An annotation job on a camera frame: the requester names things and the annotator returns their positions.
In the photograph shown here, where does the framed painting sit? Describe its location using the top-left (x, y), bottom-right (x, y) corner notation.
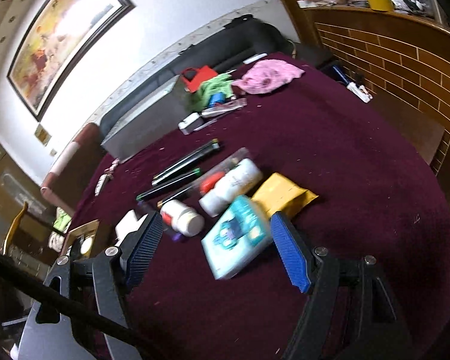
top-left (7, 0), bottom-right (134, 121)

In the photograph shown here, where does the small white pill bottle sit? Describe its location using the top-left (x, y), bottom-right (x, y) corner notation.
top-left (160, 200), bottom-right (205, 237)

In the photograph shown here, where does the wooden cabinet counter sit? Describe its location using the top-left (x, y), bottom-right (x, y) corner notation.
top-left (281, 0), bottom-right (450, 200)

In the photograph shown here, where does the yellow snack packet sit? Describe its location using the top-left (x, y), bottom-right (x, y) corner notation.
top-left (251, 172), bottom-right (318, 219)

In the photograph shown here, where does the maroon bed blanket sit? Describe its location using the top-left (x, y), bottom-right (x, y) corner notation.
top-left (72, 63), bottom-right (450, 359)

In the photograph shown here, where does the red bag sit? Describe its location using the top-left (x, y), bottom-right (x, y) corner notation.
top-left (180, 65), bottom-right (218, 93)

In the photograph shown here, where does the white tube bottle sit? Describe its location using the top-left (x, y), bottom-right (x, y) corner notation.
top-left (199, 158), bottom-right (263, 217)

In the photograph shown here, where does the green cloth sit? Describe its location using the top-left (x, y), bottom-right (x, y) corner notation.
top-left (189, 73), bottom-right (234, 112)

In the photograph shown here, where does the black leather sofa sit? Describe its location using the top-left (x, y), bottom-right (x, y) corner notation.
top-left (99, 14), bottom-right (293, 138)

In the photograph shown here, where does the cardboard box tray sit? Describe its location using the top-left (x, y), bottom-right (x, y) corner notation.
top-left (60, 219), bottom-right (100, 259)

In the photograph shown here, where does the white key fob charm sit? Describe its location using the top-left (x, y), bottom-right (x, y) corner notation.
top-left (94, 158), bottom-right (120, 197)

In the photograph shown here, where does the clear pencil case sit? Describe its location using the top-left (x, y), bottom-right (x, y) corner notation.
top-left (157, 147), bottom-right (251, 209)

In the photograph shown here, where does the white charger adapter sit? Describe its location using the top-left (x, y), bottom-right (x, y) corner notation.
top-left (178, 112), bottom-right (204, 135)

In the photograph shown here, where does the pink cloth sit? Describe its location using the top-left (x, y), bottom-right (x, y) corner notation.
top-left (232, 59), bottom-right (305, 95)

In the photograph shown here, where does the brown upholstered chair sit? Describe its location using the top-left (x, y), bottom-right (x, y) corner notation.
top-left (40, 123), bottom-right (105, 217)

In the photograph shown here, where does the white paper card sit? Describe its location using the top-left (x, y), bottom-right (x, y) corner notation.
top-left (115, 210), bottom-right (148, 246)

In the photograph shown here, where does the black cable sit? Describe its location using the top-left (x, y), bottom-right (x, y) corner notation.
top-left (0, 246), bottom-right (144, 350)

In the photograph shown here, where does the black pen green cap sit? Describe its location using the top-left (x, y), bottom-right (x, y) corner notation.
top-left (136, 168), bottom-right (201, 202)

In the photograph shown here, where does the teal tissue pack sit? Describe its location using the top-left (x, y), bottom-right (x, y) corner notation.
top-left (201, 195), bottom-right (272, 280)

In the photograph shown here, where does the grey long gift box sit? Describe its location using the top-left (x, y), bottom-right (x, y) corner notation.
top-left (100, 76), bottom-right (191, 161)

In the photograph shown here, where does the toothpaste tube pack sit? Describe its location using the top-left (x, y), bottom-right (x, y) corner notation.
top-left (201, 97), bottom-right (247, 119)

